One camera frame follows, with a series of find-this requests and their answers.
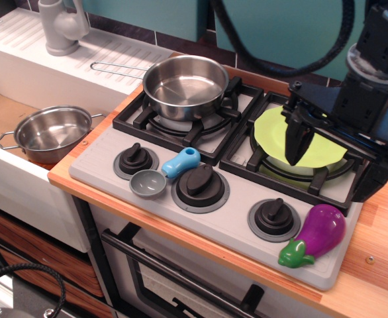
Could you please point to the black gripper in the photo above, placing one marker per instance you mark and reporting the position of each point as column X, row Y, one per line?
column 354, row 115

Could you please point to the purple toy eggplant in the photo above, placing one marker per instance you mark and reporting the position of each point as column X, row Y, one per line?
column 323, row 229

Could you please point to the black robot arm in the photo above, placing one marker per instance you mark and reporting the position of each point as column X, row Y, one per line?
column 367, row 59

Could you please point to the lime green plate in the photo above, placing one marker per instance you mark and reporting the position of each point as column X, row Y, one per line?
column 269, row 132

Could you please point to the black right stove knob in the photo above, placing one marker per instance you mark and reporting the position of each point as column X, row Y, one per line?
column 274, row 220

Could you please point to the black stove knob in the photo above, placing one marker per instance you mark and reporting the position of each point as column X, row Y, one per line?
column 200, row 190
column 274, row 220
column 134, row 159

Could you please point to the grey toy stove top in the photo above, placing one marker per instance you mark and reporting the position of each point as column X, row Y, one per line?
column 227, row 226

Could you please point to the black middle stove knob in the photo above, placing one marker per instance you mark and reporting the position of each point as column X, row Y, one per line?
column 200, row 190

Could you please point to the black left stove knob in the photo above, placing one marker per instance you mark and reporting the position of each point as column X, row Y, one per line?
column 134, row 159

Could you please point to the black right burner grate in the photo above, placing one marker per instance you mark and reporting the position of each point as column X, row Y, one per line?
column 332, row 184

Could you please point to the black burner grate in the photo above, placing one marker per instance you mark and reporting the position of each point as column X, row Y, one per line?
column 211, row 135
column 332, row 184

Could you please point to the black left burner grate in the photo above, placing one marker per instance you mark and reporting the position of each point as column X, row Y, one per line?
column 211, row 135

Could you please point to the grey toy faucet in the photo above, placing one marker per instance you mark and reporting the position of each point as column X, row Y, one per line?
column 62, row 29

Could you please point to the white toy sink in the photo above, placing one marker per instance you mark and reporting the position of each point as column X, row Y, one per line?
column 97, row 77

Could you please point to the wood front drawer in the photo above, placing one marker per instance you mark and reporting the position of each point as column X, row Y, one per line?
column 21, row 243

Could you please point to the steel saucepan with handle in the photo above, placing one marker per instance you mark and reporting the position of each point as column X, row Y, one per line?
column 180, row 88

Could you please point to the blue handled grey spoon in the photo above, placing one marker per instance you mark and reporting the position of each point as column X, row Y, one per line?
column 150, row 184

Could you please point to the oven door with handle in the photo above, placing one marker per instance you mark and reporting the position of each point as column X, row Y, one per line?
column 173, row 292

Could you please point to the steel two-handled pot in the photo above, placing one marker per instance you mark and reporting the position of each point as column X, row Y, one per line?
column 48, row 135

